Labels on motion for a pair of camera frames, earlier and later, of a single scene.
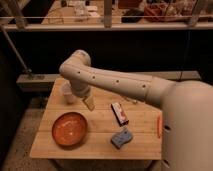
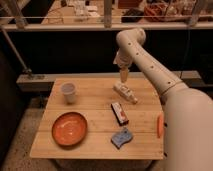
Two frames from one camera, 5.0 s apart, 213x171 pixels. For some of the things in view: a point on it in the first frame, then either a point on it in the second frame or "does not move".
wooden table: [116, 128] does not move
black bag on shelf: [132, 12] does not move
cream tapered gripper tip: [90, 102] → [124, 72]
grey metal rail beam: [42, 82] does not move
